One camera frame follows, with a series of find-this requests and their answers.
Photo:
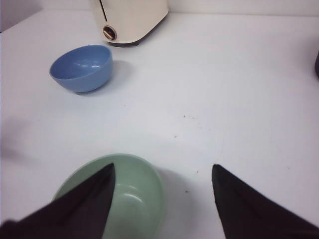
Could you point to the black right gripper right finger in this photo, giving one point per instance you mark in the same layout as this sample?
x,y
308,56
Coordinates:
x,y
247,214

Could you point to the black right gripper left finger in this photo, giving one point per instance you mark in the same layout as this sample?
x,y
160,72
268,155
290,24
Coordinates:
x,y
81,213

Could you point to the green bowl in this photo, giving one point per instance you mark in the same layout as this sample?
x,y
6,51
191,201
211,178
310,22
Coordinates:
x,y
138,201

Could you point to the blue bowl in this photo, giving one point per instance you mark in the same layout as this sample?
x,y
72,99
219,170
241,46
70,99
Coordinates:
x,y
83,69

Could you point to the dark blue saucepan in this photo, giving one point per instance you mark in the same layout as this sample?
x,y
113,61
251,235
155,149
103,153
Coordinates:
x,y
316,67

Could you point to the cream two-slot toaster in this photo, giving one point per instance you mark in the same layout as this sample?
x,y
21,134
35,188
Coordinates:
x,y
127,22

